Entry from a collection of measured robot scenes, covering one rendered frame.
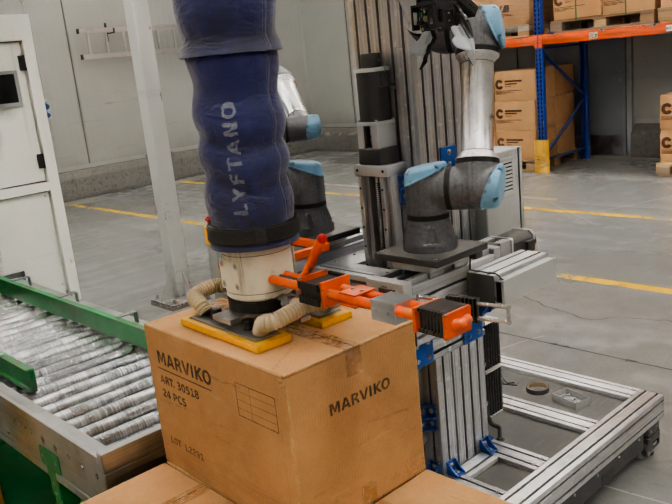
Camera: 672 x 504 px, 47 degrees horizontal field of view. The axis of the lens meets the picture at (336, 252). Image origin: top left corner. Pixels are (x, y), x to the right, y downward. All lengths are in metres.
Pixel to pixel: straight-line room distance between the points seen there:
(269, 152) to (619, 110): 9.00
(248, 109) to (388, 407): 0.76
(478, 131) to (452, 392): 0.90
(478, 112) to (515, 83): 7.75
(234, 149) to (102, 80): 10.25
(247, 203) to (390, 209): 0.63
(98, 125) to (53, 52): 1.17
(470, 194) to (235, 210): 0.62
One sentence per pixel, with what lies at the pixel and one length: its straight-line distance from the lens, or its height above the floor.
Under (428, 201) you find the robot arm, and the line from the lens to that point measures 2.05.
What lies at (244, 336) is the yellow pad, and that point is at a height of 0.97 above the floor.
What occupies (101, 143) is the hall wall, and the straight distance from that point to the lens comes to 11.93.
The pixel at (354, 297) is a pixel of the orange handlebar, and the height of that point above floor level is 1.08.
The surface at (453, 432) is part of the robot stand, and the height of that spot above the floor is 0.36.
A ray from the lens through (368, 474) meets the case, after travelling 1.87.
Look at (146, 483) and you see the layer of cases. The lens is 2.16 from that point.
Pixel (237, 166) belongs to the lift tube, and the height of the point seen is 1.35.
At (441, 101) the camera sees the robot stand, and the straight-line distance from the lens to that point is 2.35.
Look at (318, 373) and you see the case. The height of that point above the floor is 0.92.
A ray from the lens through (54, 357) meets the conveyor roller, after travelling 3.24.
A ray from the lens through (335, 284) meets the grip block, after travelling 1.69.
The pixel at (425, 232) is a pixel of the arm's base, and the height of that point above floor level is 1.10.
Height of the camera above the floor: 1.56
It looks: 14 degrees down
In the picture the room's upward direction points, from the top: 6 degrees counter-clockwise
